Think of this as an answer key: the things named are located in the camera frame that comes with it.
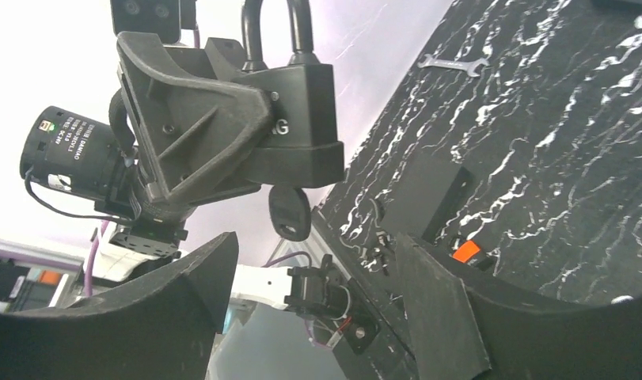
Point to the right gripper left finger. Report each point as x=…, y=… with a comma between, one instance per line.
x=161, y=325

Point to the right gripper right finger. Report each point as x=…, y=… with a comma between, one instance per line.
x=467, y=324

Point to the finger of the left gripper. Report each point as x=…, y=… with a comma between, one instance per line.
x=226, y=56
x=194, y=133

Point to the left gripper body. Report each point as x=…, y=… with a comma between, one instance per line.
x=140, y=176

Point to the black head key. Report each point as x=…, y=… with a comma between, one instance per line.
x=290, y=212

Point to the orange and black padlock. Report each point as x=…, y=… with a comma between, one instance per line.
x=470, y=253

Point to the black pliers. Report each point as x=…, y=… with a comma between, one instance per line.
x=377, y=253

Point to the black box at front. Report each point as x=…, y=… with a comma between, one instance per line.
x=427, y=193

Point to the silver open-end wrench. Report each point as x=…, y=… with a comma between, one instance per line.
x=472, y=69

